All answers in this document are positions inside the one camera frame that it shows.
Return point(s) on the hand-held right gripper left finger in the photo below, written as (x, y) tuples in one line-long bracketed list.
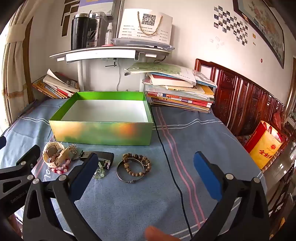
[(86, 173)]

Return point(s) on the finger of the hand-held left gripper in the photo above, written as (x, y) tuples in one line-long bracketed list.
[(32, 154), (1, 141)]

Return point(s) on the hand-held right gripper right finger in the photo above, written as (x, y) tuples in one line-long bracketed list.
[(205, 176)]

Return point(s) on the gold flower brooch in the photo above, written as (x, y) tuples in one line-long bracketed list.
[(73, 148)]

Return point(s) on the green cardboard box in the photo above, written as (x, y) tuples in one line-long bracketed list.
[(104, 132)]

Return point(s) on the silver bangle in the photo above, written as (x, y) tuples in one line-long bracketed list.
[(131, 182)]

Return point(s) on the person's right hand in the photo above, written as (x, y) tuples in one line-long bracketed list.
[(159, 235)]

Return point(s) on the red and yellow bag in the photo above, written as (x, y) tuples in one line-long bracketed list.
[(261, 148)]

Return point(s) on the blue striped cloth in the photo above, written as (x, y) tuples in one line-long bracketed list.
[(138, 208)]

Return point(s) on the cream curtain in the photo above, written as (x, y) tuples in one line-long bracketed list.
[(13, 69)]

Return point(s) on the low stack of books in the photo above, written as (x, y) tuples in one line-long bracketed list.
[(62, 85)]

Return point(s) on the tall stack of books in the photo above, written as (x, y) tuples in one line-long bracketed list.
[(180, 97)]

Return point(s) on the carved wooden bench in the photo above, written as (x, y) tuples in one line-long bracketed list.
[(235, 97)]

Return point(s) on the white raised desk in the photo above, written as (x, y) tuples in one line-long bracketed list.
[(99, 52)]

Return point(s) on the black thermos flask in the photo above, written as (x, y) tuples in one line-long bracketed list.
[(79, 32)]

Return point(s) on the dark plastic jar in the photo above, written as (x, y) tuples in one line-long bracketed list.
[(95, 32)]

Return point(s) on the white spray bottle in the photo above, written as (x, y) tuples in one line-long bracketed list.
[(108, 34)]

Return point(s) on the clear plastic folder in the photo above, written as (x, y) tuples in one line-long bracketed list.
[(143, 44)]

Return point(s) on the white paper bag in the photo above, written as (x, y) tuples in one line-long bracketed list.
[(143, 30)]

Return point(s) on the pale blue board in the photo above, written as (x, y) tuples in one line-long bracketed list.
[(97, 7)]

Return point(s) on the framed flower painting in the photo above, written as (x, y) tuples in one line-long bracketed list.
[(263, 25)]

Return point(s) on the brown wall sticker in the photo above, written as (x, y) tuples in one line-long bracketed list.
[(67, 14)]

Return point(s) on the wall photo collage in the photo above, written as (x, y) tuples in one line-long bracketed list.
[(231, 23)]

